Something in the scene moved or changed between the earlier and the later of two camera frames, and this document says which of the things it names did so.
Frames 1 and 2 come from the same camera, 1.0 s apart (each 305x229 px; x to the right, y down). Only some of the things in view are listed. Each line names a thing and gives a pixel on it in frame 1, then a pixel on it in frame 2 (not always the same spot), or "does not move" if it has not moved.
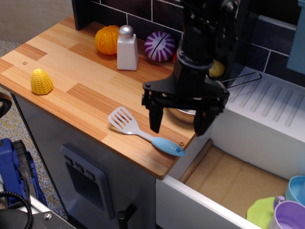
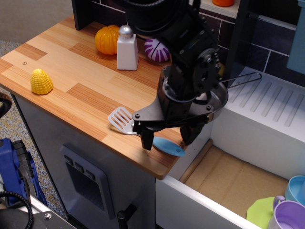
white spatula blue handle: (119, 118) does not move
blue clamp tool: (17, 171) does not move
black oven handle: (123, 216) does not move
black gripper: (189, 83) to (163, 113)
